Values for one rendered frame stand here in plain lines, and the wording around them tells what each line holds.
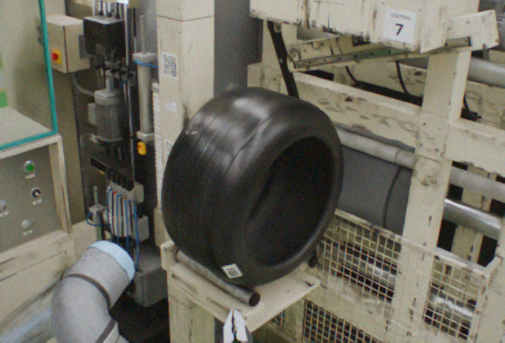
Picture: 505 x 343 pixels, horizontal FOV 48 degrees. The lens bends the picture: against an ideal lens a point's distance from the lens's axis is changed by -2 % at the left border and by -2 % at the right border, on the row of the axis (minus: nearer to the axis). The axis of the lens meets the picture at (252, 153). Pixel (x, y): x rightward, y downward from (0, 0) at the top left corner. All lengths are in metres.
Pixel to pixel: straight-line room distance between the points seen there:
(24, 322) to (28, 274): 0.65
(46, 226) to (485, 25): 1.53
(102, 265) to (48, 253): 0.88
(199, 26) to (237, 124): 0.37
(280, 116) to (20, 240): 1.01
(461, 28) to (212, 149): 0.73
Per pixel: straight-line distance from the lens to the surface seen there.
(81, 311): 1.19
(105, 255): 1.28
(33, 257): 2.10
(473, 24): 1.63
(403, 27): 1.57
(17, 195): 2.03
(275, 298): 1.94
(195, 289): 1.95
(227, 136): 1.54
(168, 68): 1.82
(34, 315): 1.44
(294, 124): 1.59
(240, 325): 1.55
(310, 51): 1.93
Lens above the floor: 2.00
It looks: 24 degrees down
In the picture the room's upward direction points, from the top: 2 degrees clockwise
